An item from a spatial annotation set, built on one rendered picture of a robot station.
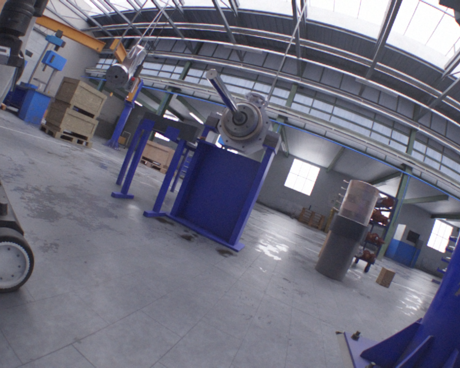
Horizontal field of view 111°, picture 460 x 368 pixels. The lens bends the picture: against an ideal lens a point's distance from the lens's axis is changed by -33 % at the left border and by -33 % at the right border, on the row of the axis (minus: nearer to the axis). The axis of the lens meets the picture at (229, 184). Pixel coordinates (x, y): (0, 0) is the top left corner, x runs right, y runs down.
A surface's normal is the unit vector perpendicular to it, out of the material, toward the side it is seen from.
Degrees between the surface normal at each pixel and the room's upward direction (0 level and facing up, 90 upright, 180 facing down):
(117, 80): 130
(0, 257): 90
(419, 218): 90
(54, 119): 90
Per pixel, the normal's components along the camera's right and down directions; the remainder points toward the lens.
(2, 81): 0.84, 0.35
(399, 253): -0.28, -0.10
